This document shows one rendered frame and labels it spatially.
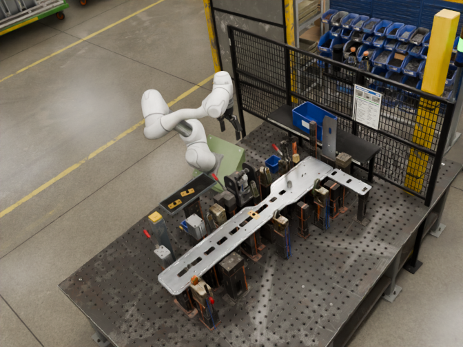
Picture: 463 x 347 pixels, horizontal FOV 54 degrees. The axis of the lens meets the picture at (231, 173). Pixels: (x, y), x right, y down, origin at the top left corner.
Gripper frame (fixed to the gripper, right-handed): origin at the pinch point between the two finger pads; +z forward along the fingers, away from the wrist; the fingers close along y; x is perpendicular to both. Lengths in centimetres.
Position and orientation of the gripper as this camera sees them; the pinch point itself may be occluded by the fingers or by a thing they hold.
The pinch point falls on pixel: (230, 133)
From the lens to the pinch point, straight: 275.0
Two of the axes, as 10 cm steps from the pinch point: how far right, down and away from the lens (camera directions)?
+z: 1.2, 7.4, 6.7
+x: 7.3, -5.2, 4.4
